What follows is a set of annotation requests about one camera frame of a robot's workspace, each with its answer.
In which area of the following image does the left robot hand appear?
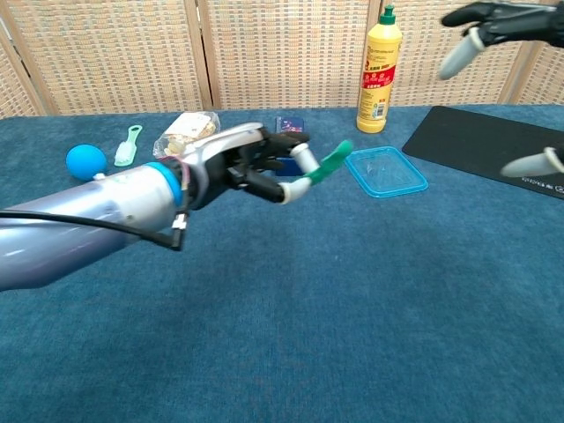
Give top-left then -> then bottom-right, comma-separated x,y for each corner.
178,122 -> 322,211

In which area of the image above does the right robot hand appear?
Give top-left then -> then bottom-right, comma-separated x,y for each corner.
437,0 -> 564,178

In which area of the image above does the dark blue rectangular box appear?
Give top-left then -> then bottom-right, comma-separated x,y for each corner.
275,115 -> 306,176

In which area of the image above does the clear bag of snacks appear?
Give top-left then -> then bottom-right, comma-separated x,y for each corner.
152,111 -> 220,159

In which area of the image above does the black mouse pad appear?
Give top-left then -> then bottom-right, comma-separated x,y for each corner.
402,105 -> 564,197

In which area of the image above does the woven bamboo folding screen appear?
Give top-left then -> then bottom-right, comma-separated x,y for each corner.
0,0 -> 564,118

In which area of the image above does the pale green plastic brush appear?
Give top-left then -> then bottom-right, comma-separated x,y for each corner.
114,124 -> 144,167

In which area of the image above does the yellow bottle with green cap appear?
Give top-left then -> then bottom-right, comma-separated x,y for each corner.
355,4 -> 404,134

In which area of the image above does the blue table cloth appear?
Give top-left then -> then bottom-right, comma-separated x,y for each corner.
0,103 -> 564,423

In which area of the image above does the clear blue plastic lid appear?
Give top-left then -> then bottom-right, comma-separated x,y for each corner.
344,145 -> 430,199

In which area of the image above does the blue ball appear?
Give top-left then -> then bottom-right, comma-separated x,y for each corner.
65,144 -> 108,182

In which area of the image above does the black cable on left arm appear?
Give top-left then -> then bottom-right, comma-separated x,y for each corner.
0,206 -> 189,252

